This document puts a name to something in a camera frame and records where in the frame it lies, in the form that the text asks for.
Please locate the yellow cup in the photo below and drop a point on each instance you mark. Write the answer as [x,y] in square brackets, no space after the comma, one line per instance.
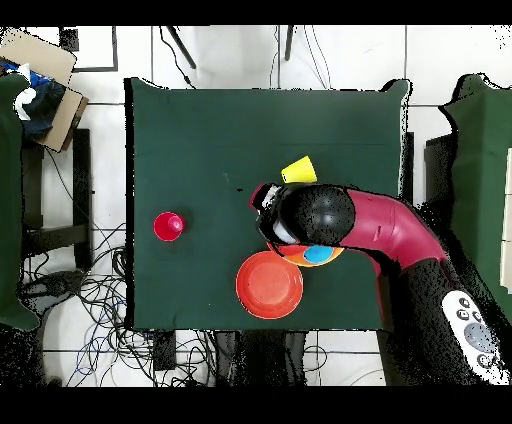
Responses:
[299,171]

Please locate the large orange bowl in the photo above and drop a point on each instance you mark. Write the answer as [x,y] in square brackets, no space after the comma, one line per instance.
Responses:
[298,262]

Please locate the blue cup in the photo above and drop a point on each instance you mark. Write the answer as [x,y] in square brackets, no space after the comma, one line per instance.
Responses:
[318,254]

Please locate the red cup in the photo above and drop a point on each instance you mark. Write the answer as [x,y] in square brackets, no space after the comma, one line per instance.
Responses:
[168,227]

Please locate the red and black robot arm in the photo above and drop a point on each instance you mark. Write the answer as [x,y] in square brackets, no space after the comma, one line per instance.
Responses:
[392,228]

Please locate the dark green tablecloth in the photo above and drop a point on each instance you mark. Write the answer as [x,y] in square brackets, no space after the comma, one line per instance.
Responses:
[172,120]

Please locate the black tripod leg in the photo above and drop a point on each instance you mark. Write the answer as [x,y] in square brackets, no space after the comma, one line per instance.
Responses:
[182,48]
[288,44]

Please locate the black chair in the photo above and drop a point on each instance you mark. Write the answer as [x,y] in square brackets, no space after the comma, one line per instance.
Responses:
[438,168]

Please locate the black power strip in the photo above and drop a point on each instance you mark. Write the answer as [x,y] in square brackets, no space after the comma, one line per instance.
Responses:
[164,352]

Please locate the green cloth side table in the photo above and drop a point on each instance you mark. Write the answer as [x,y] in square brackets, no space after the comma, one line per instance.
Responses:
[10,200]
[480,160]

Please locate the blue and white cloth bundle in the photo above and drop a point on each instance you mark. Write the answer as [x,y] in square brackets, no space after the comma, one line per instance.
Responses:
[40,104]

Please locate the cardboard box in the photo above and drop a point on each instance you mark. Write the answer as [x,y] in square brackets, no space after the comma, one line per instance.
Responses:
[40,52]

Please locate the black pedestal leg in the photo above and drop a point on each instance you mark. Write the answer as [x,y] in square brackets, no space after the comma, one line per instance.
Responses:
[52,286]

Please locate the black metal frame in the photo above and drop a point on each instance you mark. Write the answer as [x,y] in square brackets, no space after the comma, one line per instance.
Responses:
[68,40]

